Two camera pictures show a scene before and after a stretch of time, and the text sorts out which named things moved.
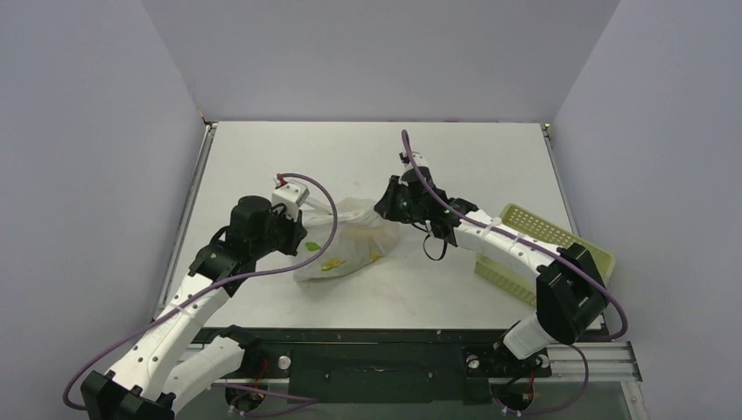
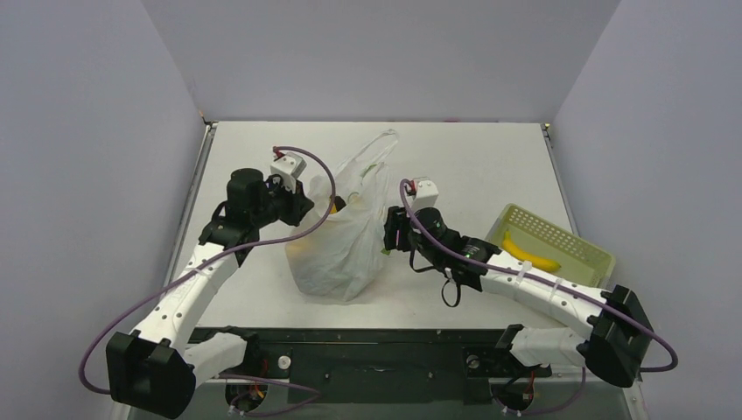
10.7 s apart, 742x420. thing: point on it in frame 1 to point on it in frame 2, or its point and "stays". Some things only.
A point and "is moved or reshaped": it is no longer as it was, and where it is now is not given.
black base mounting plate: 447,366 stays
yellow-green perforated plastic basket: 522,283 stays
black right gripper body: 392,201 to 395,227
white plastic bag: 364,236 is moved or reshaped
